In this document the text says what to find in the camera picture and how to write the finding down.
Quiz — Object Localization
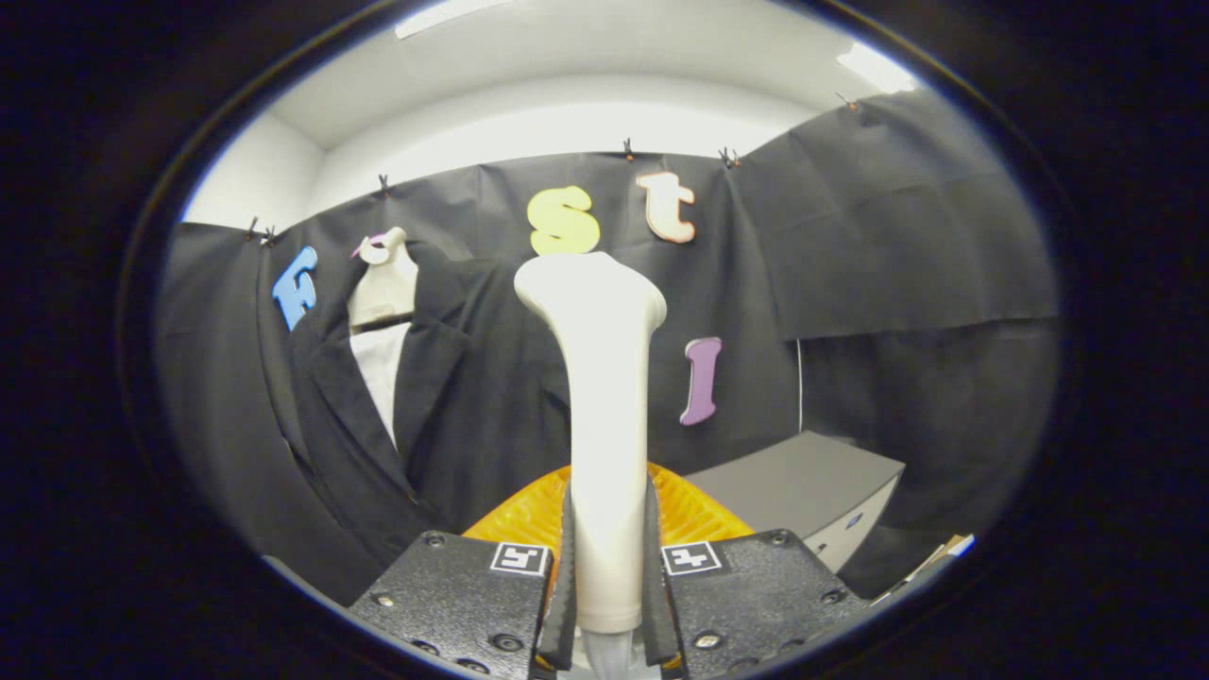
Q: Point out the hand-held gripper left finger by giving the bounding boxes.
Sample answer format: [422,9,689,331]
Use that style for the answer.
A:
[348,465,577,680]

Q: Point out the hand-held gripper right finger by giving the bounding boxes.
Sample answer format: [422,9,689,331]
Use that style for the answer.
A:
[642,463,870,680]

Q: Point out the white garment steamer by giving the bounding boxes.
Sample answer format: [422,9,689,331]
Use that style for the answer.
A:
[513,250,669,680]

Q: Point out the black suit jacket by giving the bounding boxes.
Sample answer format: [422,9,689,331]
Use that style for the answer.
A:
[257,241,577,605]

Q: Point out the grey cabinet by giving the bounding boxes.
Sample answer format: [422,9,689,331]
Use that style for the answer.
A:
[685,431,906,574]

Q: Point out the pale cardboard pieces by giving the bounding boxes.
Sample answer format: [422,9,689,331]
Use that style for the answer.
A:
[869,534,976,605]

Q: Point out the white mannequin neck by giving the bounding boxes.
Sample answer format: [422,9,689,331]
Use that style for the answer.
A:
[347,227,419,330]

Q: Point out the black backdrop cloth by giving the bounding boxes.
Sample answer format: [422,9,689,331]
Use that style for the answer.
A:
[156,90,1061,605]

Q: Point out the row of black cloth clips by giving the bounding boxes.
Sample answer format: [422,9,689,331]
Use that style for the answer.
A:
[244,92,860,245]

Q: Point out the long ceiling light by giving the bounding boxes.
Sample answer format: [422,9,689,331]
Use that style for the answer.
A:
[395,0,516,41]

